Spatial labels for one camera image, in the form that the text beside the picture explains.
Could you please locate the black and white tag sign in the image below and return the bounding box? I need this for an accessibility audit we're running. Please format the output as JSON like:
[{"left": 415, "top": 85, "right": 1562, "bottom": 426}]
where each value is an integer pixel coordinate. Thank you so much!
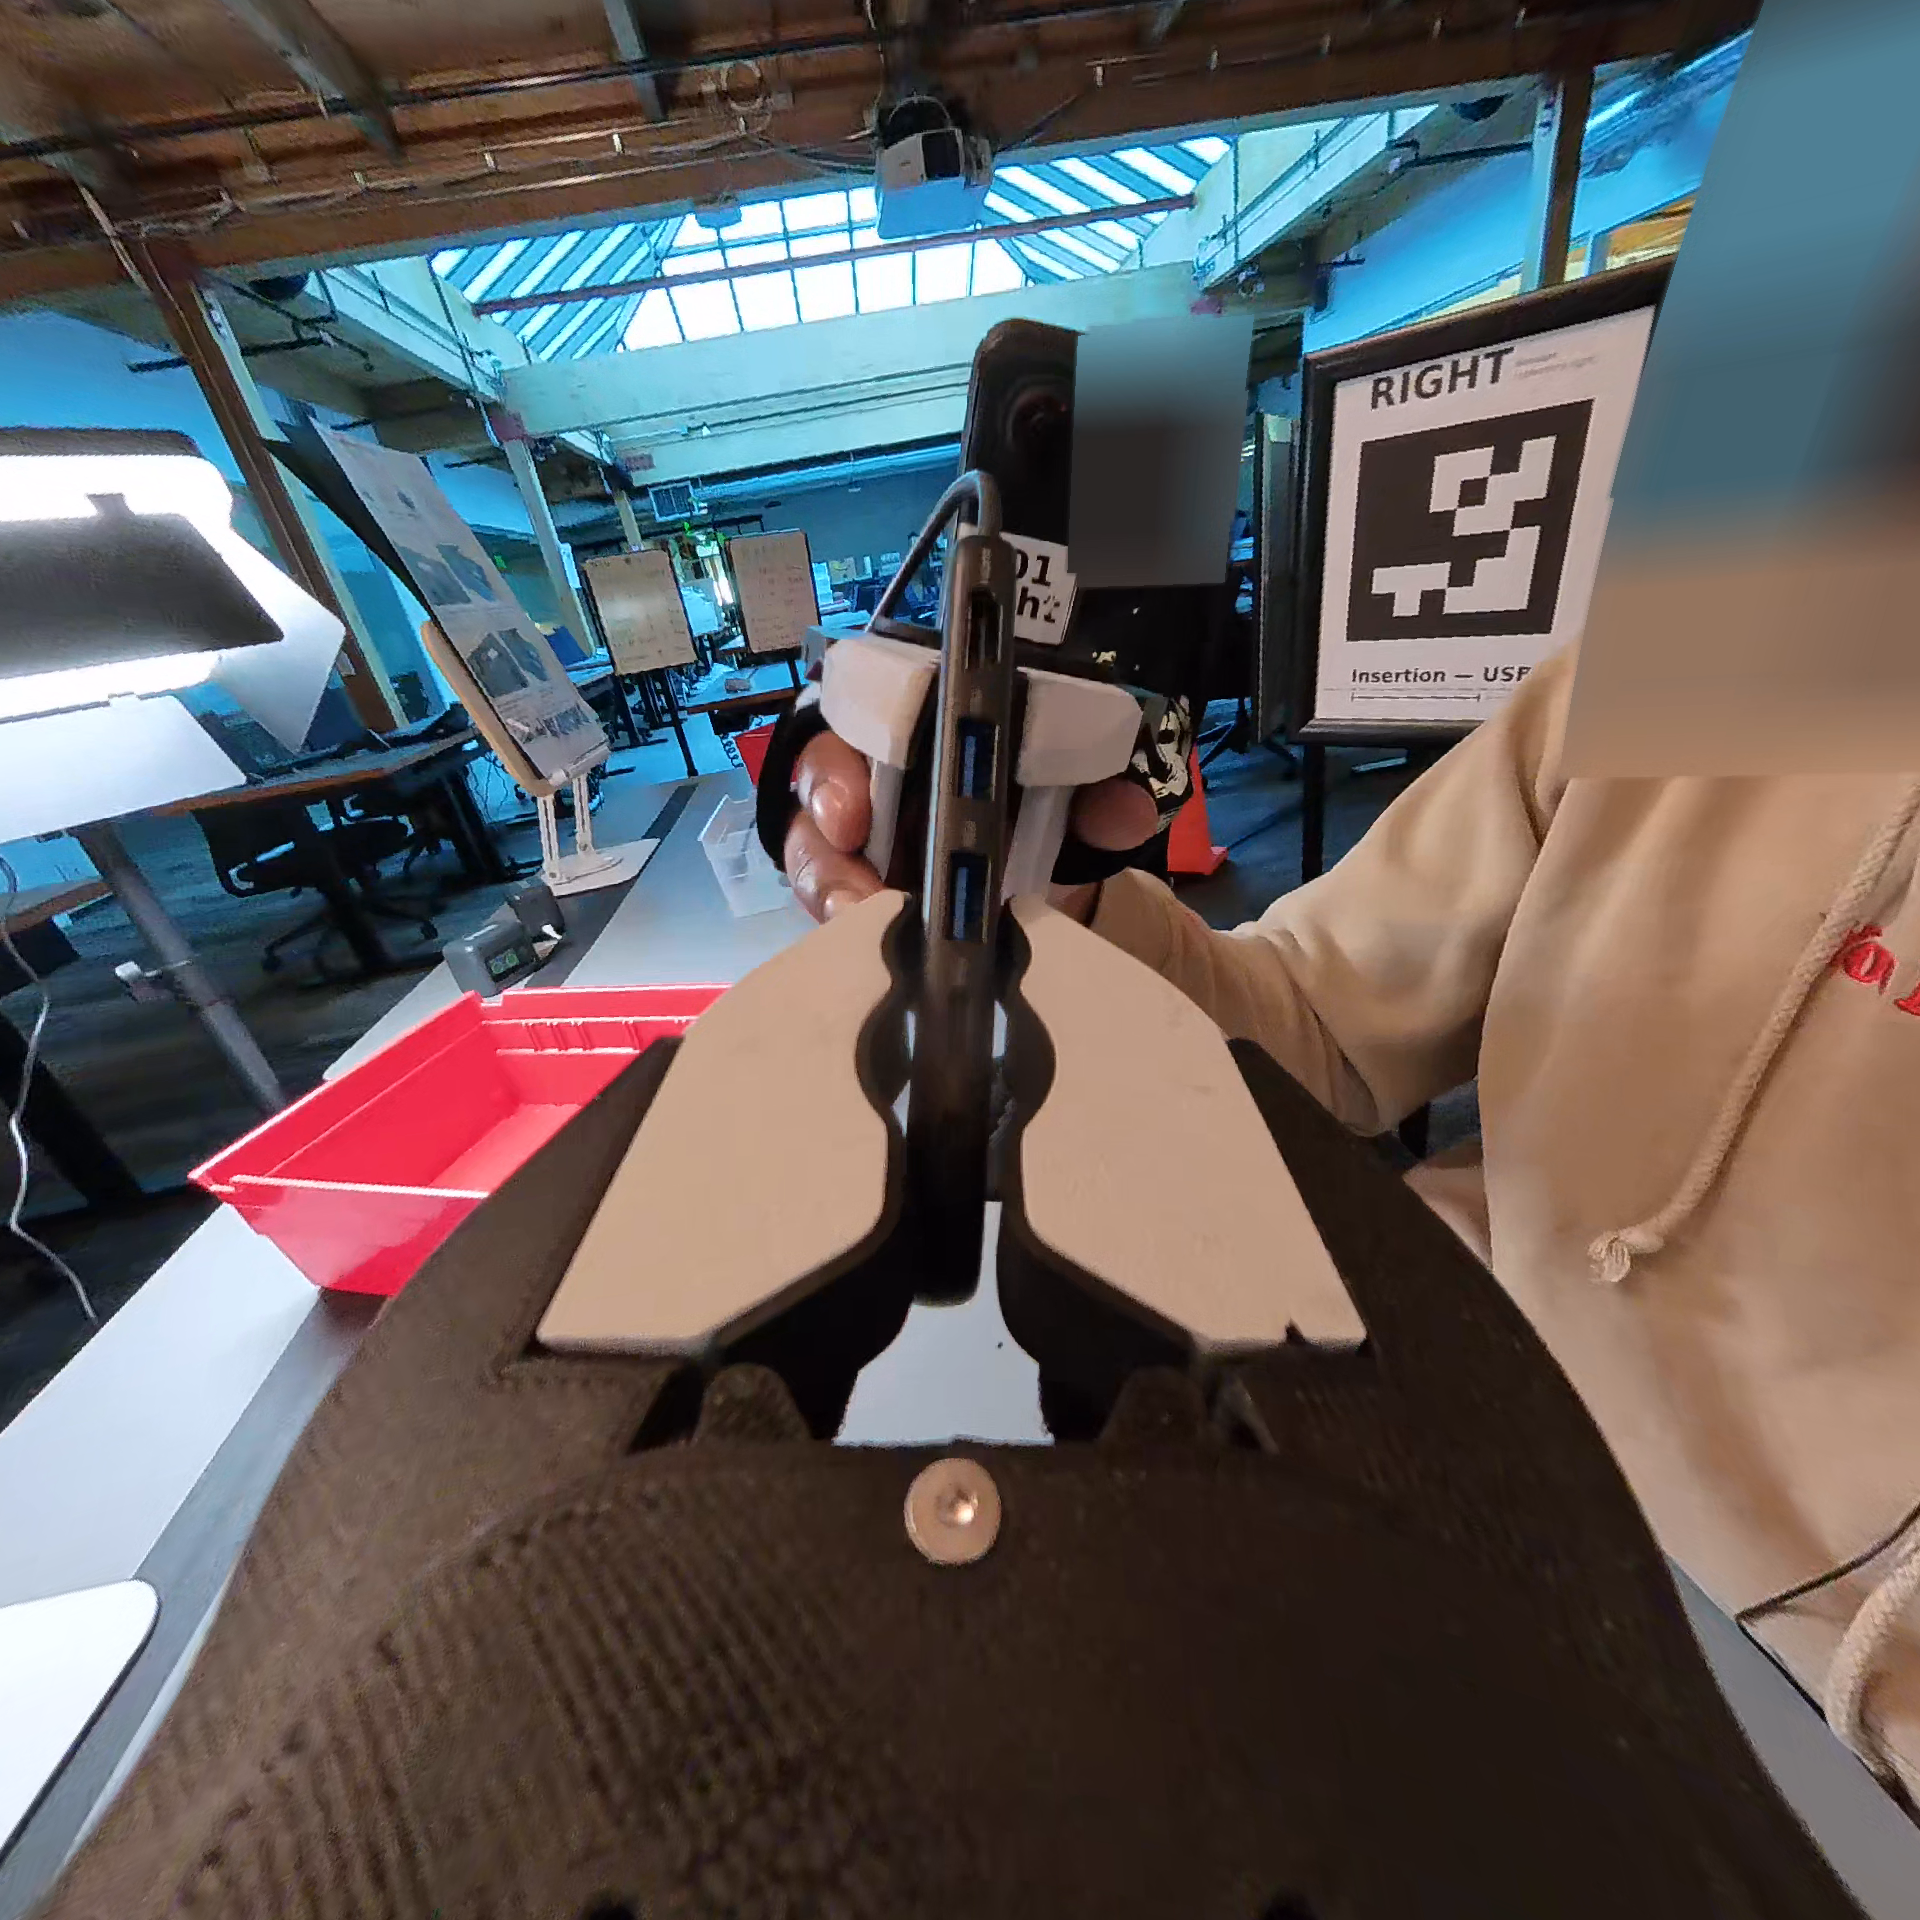
[{"left": 1293, "top": 267, "right": 1674, "bottom": 746}]

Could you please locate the ceiling projector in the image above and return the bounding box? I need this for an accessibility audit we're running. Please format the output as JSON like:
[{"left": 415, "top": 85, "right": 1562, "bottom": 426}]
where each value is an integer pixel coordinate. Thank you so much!
[{"left": 874, "top": 93, "right": 997, "bottom": 241}]

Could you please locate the person's beige hoodie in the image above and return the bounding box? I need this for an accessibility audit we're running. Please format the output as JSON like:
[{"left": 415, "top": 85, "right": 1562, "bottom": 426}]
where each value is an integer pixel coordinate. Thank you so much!
[{"left": 1402, "top": 646, "right": 1920, "bottom": 1793}]

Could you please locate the dark office desk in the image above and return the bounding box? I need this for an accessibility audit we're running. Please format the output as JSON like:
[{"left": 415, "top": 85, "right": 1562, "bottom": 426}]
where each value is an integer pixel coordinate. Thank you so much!
[{"left": 150, "top": 726, "right": 490, "bottom": 962}]

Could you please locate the whiteboard on stand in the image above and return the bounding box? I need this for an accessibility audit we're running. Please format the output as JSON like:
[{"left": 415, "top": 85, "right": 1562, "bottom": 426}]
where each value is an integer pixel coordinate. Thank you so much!
[
  {"left": 726, "top": 530, "right": 819, "bottom": 659},
  {"left": 583, "top": 548, "right": 700, "bottom": 676}
]

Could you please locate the white light panel lamp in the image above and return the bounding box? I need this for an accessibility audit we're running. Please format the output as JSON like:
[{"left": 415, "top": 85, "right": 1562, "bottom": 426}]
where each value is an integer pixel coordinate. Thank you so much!
[{"left": 0, "top": 429, "right": 349, "bottom": 1113}]

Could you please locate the grey label printer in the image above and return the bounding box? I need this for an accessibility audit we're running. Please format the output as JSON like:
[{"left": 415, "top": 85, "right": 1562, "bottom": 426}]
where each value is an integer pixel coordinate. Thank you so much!
[{"left": 439, "top": 876, "right": 563, "bottom": 992}]

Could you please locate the grey hub cable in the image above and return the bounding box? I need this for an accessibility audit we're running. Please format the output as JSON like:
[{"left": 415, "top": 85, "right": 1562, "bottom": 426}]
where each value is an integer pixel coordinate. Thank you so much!
[{"left": 867, "top": 472, "right": 1005, "bottom": 632}]

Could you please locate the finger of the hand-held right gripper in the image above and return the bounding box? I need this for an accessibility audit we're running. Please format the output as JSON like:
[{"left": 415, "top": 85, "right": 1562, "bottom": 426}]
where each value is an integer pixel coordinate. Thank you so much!
[
  {"left": 1011, "top": 669, "right": 1145, "bottom": 898},
  {"left": 815, "top": 637, "right": 949, "bottom": 887}
]

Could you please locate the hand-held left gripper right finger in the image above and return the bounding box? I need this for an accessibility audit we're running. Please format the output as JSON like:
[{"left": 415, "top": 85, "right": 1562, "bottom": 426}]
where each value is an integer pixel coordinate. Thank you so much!
[{"left": 994, "top": 899, "right": 1373, "bottom": 1363}]

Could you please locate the black earphone cable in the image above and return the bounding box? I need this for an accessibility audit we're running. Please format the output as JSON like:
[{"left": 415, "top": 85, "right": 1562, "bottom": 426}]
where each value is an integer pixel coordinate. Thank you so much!
[{"left": 1737, "top": 1515, "right": 1920, "bottom": 1627}]

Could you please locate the red plastic bin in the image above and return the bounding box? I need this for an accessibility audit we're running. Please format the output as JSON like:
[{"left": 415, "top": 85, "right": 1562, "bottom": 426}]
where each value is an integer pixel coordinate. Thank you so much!
[{"left": 186, "top": 982, "right": 738, "bottom": 1300}]

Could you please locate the dark slim usb hub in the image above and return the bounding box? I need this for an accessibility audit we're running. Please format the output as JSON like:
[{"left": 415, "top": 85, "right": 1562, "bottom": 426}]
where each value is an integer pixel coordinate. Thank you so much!
[{"left": 907, "top": 531, "right": 1040, "bottom": 1307}]

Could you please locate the orange traffic cone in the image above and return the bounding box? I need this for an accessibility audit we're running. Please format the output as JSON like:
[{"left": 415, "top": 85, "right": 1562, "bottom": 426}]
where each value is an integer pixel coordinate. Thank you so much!
[{"left": 1161, "top": 749, "right": 1229, "bottom": 879}]

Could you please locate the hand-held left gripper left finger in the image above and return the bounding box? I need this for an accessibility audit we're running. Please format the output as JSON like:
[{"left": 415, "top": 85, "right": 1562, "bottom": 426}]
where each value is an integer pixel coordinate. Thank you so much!
[{"left": 531, "top": 885, "right": 918, "bottom": 1363}]

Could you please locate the person's right hand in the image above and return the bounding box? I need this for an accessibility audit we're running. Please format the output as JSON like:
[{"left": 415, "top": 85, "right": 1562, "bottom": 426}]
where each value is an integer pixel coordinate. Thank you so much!
[{"left": 785, "top": 729, "right": 901, "bottom": 926}]

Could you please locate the clear plastic container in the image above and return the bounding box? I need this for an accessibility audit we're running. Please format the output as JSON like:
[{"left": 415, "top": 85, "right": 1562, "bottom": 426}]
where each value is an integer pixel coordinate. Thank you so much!
[{"left": 696, "top": 792, "right": 798, "bottom": 918}]

